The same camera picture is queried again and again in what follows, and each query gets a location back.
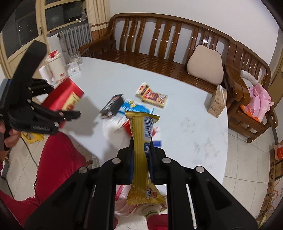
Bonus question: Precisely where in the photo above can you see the pink plastic bag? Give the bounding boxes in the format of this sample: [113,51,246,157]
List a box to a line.
[240,83,274,123]

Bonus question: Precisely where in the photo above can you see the red paper cup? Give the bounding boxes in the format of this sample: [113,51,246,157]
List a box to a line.
[40,78,84,133]

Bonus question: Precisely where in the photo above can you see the purple gold cigarette carton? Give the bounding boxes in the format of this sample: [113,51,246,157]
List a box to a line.
[136,83,168,108]

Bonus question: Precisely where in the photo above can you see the brown wooden bench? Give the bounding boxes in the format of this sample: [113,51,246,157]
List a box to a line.
[79,12,240,94]

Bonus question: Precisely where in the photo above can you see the white slipper foot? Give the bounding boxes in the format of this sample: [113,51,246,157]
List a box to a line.
[135,204,165,219]

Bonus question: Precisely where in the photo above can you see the blue white medicine box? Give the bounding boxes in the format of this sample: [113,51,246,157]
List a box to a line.
[119,99,154,114]

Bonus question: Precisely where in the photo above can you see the brown wooden armchair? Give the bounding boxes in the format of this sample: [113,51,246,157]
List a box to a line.
[226,41,278,143]

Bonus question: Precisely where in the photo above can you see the black small box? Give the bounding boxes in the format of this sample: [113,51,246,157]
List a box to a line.
[100,94,124,118]

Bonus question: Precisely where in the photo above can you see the beige cushion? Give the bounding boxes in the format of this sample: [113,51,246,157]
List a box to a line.
[187,45,224,85]

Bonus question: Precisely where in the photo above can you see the brown carton box pair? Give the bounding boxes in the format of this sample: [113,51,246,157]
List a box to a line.
[208,85,227,118]

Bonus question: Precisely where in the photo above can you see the yellow snack wrapper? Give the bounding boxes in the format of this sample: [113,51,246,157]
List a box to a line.
[125,111,164,205]

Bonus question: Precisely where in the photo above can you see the red pants leg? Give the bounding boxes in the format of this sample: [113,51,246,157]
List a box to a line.
[1,132,87,226]

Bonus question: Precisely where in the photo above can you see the white radiator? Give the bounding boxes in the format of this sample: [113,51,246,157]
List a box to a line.
[57,23,92,62]

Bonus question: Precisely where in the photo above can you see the person left hand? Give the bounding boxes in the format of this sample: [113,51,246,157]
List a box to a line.
[1,121,21,155]

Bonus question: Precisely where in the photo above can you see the white small carton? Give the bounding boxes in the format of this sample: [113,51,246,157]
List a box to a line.
[66,61,81,77]

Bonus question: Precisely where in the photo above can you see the white tissue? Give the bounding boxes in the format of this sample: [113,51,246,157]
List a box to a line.
[102,116,131,150]

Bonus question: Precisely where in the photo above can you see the white thermos red lid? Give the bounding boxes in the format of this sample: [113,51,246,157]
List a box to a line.
[46,50,68,84]

